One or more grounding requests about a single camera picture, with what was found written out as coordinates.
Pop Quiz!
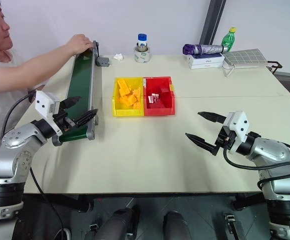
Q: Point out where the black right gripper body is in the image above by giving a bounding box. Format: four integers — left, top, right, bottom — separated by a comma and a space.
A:
214, 125, 237, 151

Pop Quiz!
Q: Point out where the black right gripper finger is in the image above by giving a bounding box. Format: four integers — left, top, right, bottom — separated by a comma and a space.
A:
197, 111, 228, 125
185, 132, 221, 157

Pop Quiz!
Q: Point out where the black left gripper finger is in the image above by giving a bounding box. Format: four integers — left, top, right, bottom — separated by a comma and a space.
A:
59, 96, 82, 110
73, 108, 99, 128

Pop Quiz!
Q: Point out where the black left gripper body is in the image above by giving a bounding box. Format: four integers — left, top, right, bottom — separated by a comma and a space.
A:
51, 99, 78, 133

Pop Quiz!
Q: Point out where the green conveyor belt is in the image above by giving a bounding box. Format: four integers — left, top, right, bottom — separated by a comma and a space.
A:
51, 39, 101, 147

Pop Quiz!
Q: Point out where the gray power adapter box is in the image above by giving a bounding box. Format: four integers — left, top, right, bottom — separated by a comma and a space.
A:
95, 56, 111, 68

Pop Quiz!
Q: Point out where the person's bare hand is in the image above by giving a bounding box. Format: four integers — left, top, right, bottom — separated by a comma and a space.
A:
64, 34, 94, 55

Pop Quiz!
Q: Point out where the yellow plastic bin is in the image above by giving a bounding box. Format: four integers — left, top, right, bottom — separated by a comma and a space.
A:
112, 77, 146, 118

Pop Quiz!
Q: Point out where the yellow toy block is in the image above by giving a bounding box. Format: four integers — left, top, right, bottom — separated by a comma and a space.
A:
117, 79, 132, 97
119, 87, 142, 110

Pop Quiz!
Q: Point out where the white phone box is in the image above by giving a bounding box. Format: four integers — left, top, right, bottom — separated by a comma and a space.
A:
186, 52, 226, 64
188, 60, 225, 70

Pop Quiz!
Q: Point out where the red plastic bin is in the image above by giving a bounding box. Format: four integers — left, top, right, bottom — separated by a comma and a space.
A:
142, 75, 177, 117

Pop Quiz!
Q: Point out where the red block white print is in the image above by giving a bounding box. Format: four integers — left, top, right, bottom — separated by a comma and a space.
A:
147, 92, 161, 104

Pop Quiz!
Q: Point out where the grey checked cloth bag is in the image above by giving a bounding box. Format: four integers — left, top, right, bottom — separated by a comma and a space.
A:
221, 48, 270, 78

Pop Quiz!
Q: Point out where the folded purple grey umbrella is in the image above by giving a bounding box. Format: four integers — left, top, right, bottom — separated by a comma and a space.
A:
183, 43, 232, 56

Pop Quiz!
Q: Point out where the green plastic soda bottle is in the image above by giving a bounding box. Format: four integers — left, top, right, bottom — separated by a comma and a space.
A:
221, 27, 237, 51

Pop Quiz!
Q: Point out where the white tape roll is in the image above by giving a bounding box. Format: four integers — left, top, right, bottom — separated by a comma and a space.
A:
134, 44, 152, 64

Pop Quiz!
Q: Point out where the dark rounded shape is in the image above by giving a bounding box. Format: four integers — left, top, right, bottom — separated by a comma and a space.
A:
163, 210, 192, 240
97, 206, 141, 240

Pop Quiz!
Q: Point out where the dark grey pillar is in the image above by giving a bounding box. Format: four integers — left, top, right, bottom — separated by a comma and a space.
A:
199, 0, 227, 49

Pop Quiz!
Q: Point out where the white bottle blue cap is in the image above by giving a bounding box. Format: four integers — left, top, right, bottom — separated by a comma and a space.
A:
137, 33, 149, 52

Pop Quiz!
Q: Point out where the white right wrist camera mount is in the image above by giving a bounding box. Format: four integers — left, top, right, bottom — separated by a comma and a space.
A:
224, 110, 250, 155

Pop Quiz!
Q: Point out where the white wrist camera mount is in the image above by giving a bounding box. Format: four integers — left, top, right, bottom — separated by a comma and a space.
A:
224, 110, 250, 155
34, 90, 60, 118

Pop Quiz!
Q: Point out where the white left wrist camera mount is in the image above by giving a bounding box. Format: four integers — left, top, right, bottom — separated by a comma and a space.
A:
34, 90, 60, 118

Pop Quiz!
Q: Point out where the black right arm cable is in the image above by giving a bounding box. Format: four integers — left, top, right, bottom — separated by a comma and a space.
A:
223, 142, 290, 191

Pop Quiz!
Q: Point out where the black table frame beam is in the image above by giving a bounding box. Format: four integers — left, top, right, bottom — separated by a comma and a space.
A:
22, 192, 93, 214
232, 192, 269, 211

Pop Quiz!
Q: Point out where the dark chair frame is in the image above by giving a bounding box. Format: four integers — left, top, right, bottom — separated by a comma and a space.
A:
268, 60, 284, 75

